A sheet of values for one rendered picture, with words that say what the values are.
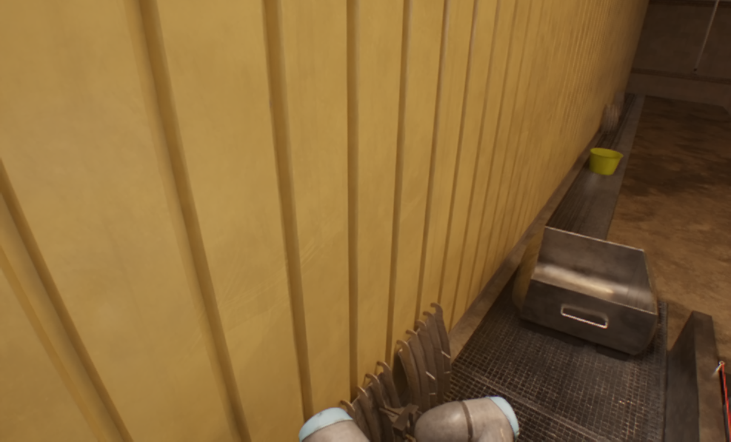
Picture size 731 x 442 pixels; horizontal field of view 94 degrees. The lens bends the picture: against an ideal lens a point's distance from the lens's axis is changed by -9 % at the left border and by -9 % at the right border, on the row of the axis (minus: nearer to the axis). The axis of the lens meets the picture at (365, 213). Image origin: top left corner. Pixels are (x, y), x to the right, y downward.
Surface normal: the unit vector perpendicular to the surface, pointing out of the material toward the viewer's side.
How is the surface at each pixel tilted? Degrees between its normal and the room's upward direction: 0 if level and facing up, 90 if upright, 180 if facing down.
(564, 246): 90
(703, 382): 0
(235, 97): 90
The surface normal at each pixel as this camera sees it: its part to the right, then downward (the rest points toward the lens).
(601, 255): -0.52, 0.36
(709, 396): 0.01, -0.89
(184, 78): 0.80, 0.29
